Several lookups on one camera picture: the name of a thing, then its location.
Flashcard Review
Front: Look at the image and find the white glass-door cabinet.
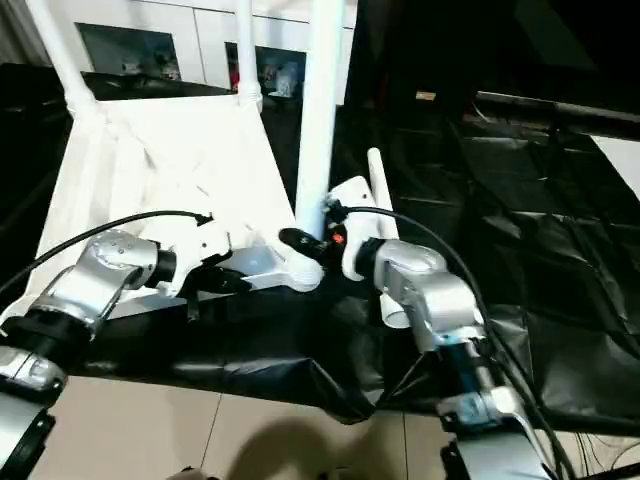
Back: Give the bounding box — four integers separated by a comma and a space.
73, 0, 360, 100

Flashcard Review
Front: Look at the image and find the long black pole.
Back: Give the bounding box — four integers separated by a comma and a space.
473, 89, 640, 127

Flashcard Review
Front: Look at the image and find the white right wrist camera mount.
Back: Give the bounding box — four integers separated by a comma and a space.
328, 174, 382, 282

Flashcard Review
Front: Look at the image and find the grey curtain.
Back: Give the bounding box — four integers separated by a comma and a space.
0, 0, 47, 65

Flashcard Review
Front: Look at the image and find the white plastic table top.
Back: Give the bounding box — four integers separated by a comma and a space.
36, 93, 325, 322

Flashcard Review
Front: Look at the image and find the black fabric covered furniture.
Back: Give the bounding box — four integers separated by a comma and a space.
343, 0, 640, 124

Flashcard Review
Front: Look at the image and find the black robot foot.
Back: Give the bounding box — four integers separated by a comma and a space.
172, 465, 214, 480

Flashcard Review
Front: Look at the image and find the white plastic table leg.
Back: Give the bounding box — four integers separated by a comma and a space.
293, 0, 360, 281
26, 0, 97, 115
366, 146, 417, 330
234, 0, 265, 110

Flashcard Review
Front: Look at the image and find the white flat board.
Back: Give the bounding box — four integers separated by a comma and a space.
588, 132, 640, 195

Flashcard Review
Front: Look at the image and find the black table mat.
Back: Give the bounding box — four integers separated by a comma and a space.
0, 61, 640, 437

